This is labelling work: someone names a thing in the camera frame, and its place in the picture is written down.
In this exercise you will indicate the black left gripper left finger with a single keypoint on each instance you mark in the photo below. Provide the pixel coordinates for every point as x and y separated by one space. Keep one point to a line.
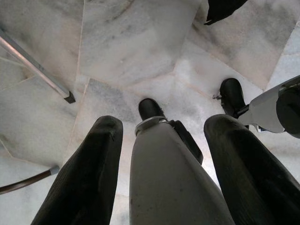
89 175

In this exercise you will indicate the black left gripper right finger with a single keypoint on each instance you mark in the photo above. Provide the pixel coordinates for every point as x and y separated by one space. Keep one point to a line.
246 182

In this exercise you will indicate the marble top folding table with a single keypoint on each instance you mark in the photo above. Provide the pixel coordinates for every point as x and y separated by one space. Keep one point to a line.
23 182

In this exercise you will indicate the grey robot right leg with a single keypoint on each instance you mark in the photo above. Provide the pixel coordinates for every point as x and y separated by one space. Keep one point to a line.
264 112

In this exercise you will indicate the grey robot leg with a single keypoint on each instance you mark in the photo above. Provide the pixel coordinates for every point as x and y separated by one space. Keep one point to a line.
168 182
264 112

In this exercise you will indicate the grey robot left leg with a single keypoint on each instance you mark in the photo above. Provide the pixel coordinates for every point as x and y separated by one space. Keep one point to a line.
168 182

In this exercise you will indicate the black robot right foot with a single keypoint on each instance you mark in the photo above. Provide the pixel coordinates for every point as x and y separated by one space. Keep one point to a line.
230 93

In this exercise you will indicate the black robot foot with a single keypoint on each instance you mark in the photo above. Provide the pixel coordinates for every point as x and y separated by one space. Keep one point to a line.
150 109
230 93

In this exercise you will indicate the black robot left foot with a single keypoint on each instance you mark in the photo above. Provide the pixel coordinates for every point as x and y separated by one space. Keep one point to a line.
150 109

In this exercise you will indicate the silver metal clothes rack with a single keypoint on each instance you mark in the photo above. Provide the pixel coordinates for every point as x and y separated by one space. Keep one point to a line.
35 68

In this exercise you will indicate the black shirt with red collar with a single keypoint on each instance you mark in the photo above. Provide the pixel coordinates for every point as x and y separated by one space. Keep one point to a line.
222 11

